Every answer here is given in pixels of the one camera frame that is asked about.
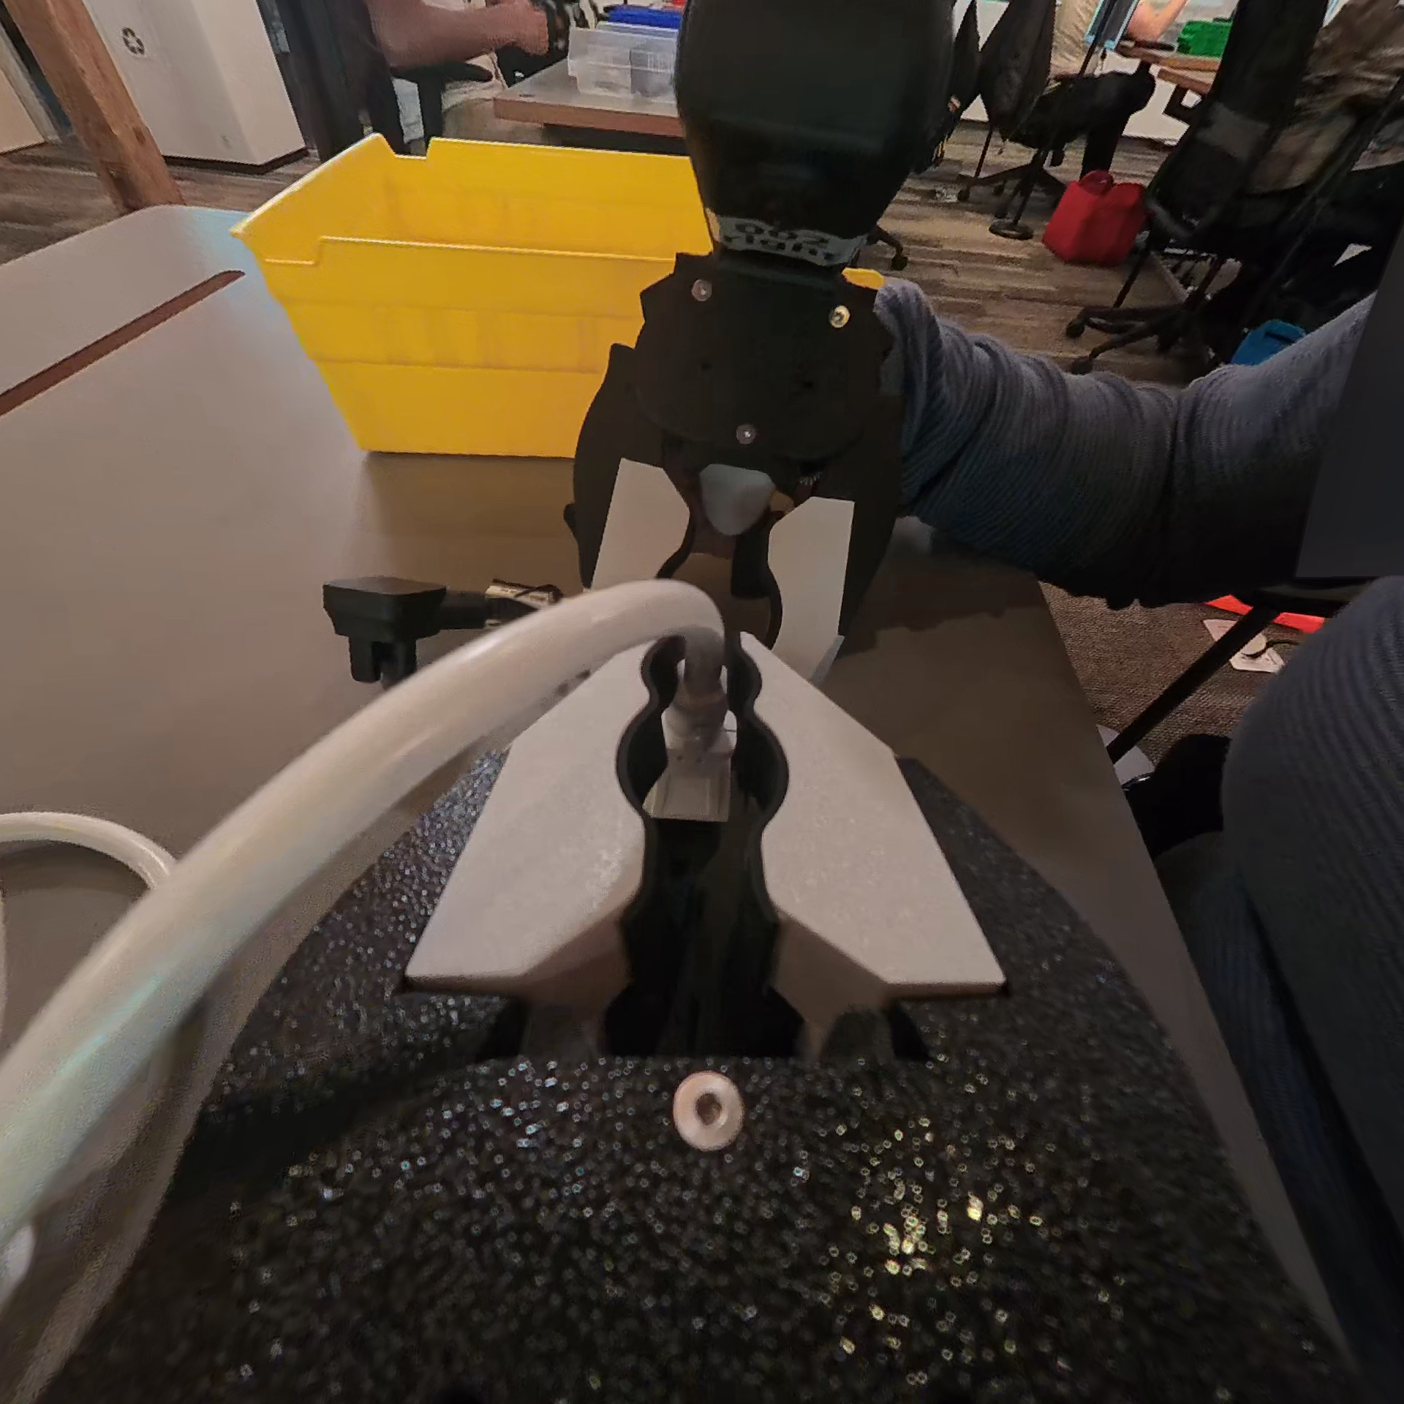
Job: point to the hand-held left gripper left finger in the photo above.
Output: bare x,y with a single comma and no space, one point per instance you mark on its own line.
526,856

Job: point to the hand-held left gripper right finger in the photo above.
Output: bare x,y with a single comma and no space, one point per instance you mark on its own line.
877,866

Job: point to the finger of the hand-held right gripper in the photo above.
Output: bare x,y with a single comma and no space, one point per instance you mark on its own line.
636,515
817,571

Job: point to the person's right forearm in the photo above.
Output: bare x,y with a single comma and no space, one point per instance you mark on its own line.
1097,461

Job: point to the black angled plug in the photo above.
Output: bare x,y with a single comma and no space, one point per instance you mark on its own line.
383,615

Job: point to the yellow plastic bin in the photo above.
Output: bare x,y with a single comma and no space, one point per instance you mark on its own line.
439,330

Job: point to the wooden-edged table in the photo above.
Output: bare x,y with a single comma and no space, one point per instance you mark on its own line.
592,110

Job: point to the clear plastic container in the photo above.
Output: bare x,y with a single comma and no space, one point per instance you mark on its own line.
620,66

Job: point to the red bag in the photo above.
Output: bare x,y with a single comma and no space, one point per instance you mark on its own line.
1097,226

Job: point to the black office chair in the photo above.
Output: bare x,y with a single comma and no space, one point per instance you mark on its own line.
1015,66
1239,132

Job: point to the red floor tape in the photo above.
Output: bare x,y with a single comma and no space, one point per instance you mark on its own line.
1228,603

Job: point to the person's torso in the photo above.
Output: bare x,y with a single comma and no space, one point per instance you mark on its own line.
1316,878

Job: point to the blue bag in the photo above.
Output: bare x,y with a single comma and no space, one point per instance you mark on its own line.
1266,346

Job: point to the white recycling cabinet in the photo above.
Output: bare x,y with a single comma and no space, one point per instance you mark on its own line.
197,88

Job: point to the wooden post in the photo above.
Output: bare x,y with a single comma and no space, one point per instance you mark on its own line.
88,98

